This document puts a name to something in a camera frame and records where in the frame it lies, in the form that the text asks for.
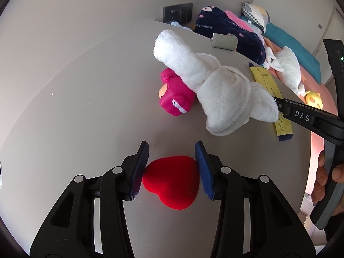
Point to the light blue cloth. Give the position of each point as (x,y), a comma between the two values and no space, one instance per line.
(180,26)

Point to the white plush toy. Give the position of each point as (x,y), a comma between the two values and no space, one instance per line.
(220,91)
(287,67)

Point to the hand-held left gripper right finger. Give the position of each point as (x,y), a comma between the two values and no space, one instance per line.
(203,172)

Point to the yellow paper booklet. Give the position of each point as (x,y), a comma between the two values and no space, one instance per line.
(264,80)

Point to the pink blanket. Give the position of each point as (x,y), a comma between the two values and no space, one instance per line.
(236,18)

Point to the black wall socket panel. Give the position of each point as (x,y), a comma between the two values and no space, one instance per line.
(177,12)

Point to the checked pillow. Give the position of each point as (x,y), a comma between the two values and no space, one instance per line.
(255,13)

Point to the red heart plush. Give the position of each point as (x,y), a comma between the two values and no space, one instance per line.
(172,181)

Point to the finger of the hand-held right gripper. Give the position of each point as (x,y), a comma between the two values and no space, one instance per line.
(280,104)

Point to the navy printed blanket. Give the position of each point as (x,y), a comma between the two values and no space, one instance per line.
(228,29)

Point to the pink plastic monster toy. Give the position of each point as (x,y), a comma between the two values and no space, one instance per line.
(176,96)

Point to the person's right hand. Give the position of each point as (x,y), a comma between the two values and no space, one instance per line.
(321,172)

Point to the grey pouch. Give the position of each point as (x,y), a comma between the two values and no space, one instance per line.
(224,42)

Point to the yellow round plush toy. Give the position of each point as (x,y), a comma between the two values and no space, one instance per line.
(313,99)

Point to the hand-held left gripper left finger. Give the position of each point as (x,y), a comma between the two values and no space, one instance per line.
(139,170)

